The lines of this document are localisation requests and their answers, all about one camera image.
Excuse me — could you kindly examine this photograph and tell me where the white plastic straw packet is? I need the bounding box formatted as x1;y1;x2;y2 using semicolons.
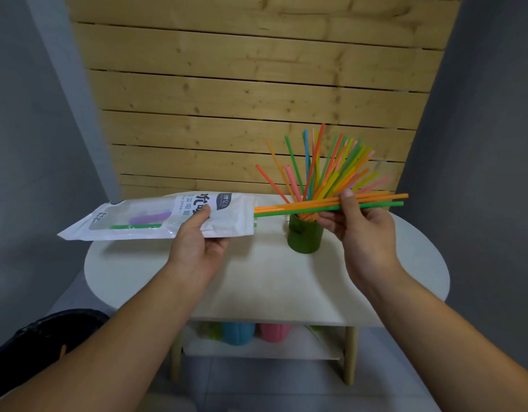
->
57;191;257;241

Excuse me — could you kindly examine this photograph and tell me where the green straw holder cup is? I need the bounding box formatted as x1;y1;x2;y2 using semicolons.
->
287;213;324;255

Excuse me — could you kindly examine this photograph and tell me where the person's right forearm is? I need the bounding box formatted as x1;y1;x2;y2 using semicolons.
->
364;269;528;412

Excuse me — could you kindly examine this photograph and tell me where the person's right hand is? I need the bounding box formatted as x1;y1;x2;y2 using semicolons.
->
316;189;403;293

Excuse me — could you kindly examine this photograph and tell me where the green drinking straw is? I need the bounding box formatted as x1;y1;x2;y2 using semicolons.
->
254;201;405;218

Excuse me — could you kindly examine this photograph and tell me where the blue ribbed cup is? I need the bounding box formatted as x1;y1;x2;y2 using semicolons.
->
221;322;256;346

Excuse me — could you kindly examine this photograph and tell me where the purple straw inside packet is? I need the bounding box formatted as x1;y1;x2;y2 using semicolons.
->
129;212;174;225

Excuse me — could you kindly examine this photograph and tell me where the black bin with bag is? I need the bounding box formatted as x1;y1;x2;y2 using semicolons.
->
0;309;110;397

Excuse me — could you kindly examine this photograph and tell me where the wooden slat panel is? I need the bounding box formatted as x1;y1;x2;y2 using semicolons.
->
63;0;463;200

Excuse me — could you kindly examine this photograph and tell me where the person's left hand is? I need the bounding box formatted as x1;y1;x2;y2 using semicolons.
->
166;204;230;282

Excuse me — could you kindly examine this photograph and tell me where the orange drinking straw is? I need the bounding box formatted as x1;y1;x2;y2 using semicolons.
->
254;197;395;214
254;193;409;211

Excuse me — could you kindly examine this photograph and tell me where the pink ribbed cup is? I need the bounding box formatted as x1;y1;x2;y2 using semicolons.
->
259;324;293;343

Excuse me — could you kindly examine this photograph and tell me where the bunch of colourful straws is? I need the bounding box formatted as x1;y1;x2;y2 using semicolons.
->
255;123;392;222

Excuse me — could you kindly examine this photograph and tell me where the white oval side table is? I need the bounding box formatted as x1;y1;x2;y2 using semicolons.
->
84;193;451;387

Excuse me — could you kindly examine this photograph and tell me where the person's left forearm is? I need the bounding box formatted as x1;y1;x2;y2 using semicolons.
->
0;261;215;412

